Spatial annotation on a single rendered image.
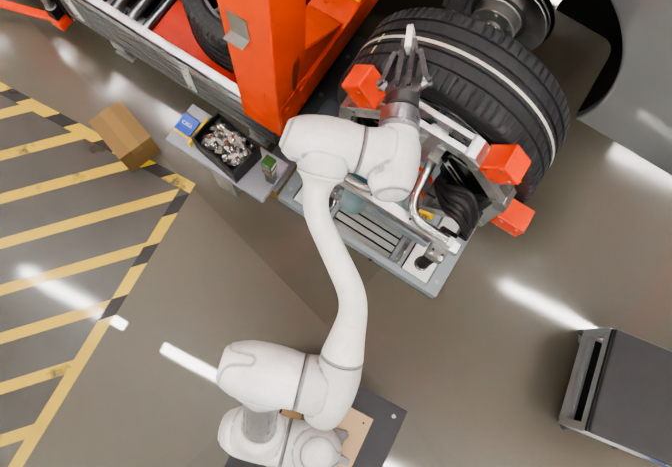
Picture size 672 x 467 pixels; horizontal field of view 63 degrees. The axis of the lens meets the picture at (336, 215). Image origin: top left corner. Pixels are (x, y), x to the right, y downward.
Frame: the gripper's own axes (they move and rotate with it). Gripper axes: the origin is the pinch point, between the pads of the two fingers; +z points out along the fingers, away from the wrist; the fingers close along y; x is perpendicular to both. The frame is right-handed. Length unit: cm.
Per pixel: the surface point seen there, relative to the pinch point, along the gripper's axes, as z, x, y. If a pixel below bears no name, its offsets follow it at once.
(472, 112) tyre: -10.0, -16.1, 13.4
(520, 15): 41, -38, 23
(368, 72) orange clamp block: -2.2, -7.6, -11.8
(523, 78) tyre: 1.2, -18.6, 24.9
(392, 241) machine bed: -2, -118, -30
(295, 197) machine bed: 8, -97, -69
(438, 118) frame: -10.5, -17.1, 5.0
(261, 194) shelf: -9, -61, -65
